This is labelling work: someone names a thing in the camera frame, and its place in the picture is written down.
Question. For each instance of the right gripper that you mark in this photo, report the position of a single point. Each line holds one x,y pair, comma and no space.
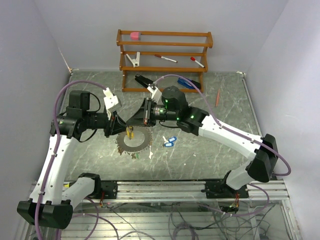
143,115

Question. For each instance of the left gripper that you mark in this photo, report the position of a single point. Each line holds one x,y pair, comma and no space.
115,125

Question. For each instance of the yellow tag key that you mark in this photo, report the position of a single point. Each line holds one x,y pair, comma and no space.
130,132

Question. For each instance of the metal disc keyring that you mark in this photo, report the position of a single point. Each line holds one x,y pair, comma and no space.
133,151

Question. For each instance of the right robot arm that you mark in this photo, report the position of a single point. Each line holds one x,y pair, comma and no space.
171,105

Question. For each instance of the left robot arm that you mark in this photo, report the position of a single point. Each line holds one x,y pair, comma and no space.
48,206

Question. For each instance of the black stapler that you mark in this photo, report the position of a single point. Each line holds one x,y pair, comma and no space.
143,81

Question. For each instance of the blue tag key lower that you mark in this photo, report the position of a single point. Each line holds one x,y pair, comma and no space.
166,143

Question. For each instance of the blue tag key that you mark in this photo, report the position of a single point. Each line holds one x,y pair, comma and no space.
166,143
172,139

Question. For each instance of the blue tag key upper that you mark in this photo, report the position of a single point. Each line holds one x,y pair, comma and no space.
172,139

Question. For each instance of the white plastic clamp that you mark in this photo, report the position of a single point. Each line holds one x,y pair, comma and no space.
134,61

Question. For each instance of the blue stapler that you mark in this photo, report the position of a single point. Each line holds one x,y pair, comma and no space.
188,83

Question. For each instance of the red-capped marker pen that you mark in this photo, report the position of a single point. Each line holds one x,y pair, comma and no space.
165,58

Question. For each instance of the wooden three-tier rack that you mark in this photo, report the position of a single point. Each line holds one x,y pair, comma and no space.
179,46

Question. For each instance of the red-capped white marker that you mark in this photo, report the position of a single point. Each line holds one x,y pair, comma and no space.
197,62

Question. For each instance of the orange pencil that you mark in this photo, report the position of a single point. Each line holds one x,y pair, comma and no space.
217,97

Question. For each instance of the pink eraser block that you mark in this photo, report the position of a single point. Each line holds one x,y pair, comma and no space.
135,36

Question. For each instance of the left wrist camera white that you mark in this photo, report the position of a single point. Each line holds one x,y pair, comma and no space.
111,102

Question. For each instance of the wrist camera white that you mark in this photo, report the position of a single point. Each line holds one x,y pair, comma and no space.
111,102
156,94

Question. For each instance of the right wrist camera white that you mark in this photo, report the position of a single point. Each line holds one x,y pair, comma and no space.
156,94

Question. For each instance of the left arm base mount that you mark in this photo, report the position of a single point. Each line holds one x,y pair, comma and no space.
106,189

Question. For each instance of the aluminium frame rail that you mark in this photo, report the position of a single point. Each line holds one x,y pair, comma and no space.
156,191

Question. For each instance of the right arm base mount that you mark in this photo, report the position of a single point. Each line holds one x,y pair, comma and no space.
216,189

